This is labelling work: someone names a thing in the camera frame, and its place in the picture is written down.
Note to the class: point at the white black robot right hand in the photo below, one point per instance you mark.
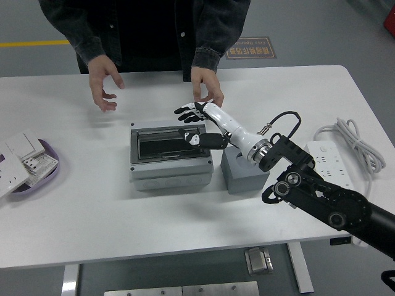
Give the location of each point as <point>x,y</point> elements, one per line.
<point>230,124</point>

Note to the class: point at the person's left hand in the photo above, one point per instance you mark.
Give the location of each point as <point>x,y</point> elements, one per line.
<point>203,78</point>

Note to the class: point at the person's right hand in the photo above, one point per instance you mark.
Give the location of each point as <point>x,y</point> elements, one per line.
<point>100,72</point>

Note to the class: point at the grey box with clear lid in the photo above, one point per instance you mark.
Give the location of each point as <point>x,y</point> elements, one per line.
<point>169,171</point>

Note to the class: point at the person's left forearm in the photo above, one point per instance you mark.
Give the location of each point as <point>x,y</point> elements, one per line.
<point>219,31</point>

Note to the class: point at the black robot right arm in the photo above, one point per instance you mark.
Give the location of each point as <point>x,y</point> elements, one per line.
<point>333,197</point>

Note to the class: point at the person's right forearm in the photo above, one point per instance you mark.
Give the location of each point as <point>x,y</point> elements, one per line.
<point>77,31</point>

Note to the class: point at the grey cube with round hole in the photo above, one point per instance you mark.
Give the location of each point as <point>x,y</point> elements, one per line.
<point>243,180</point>

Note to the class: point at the silver metal floor box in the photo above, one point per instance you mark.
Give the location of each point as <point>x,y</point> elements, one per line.
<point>258,260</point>

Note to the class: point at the brown floor sign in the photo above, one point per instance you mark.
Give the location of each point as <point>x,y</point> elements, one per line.
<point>256,50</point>

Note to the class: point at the person's torso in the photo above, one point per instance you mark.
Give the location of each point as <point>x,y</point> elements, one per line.
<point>148,31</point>

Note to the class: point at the yellow floor tape line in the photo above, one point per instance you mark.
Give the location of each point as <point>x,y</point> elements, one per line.
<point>31,43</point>

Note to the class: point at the white power strip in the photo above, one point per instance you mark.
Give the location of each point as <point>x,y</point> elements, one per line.
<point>327,157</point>

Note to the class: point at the white perforated panel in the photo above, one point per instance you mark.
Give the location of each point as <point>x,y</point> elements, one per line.
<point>46,165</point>

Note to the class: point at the small white socket module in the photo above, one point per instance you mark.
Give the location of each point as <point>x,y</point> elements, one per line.
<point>31,163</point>

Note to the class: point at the purple tray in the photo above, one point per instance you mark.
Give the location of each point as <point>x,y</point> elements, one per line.
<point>49,177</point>

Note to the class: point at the large white socket panel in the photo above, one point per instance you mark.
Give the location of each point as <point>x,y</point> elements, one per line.
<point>9,172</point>

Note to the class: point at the black table control panel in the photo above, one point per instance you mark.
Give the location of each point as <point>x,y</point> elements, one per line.
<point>339,241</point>

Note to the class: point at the white table leg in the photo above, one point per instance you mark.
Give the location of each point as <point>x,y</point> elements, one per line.
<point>70,280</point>
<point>301,271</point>

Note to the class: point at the red object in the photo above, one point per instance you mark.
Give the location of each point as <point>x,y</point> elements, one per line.
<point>390,20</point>

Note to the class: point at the white switch panel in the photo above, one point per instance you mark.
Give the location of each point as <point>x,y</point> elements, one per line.
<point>23,145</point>

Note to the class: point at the grey metal base plate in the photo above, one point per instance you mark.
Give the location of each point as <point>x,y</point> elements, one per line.
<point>220,289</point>
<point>143,290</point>

